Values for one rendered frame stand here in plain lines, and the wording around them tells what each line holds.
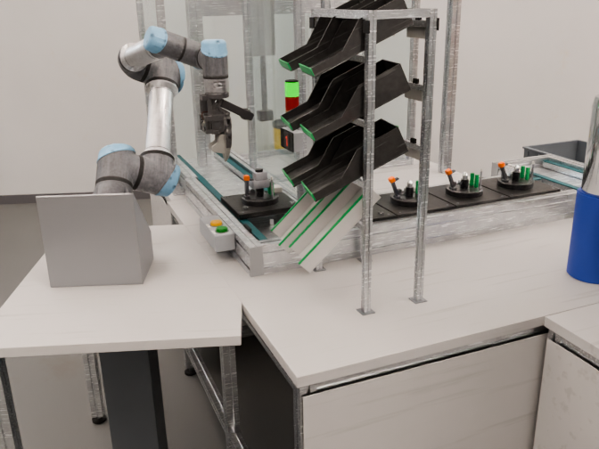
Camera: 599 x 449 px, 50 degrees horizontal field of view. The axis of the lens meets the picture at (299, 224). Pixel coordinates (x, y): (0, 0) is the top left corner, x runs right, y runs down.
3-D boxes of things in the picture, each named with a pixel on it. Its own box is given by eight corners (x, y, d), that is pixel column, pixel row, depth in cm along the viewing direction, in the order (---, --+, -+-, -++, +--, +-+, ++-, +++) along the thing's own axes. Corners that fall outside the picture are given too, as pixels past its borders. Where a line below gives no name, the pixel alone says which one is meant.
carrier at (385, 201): (397, 220, 223) (398, 185, 219) (365, 201, 244) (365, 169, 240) (455, 210, 232) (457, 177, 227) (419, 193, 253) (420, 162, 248)
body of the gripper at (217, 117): (200, 132, 197) (197, 92, 193) (226, 129, 200) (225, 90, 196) (206, 136, 191) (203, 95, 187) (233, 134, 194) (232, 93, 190)
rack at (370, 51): (362, 315, 176) (367, 11, 149) (309, 267, 208) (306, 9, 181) (427, 301, 184) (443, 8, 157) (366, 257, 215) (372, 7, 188)
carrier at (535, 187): (510, 201, 240) (513, 169, 236) (471, 185, 261) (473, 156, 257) (560, 193, 249) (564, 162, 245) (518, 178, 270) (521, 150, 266)
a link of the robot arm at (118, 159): (89, 188, 206) (93, 151, 211) (129, 197, 213) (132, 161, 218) (102, 172, 197) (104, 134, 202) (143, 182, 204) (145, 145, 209)
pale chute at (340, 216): (309, 273, 173) (298, 264, 171) (299, 255, 185) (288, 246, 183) (381, 197, 170) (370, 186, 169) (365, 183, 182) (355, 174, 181)
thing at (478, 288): (297, 388, 149) (297, 378, 148) (167, 208, 280) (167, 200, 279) (714, 281, 199) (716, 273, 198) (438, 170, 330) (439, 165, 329)
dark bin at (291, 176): (293, 187, 180) (282, 165, 177) (284, 175, 192) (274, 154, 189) (380, 140, 181) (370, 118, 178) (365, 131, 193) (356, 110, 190)
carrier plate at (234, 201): (239, 220, 226) (239, 214, 226) (220, 201, 247) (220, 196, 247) (301, 210, 235) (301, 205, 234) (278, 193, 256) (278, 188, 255)
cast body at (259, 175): (253, 189, 236) (252, 171, 233) (250, 186, 239) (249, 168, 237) (274, 186, 239) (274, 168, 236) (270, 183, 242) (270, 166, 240)
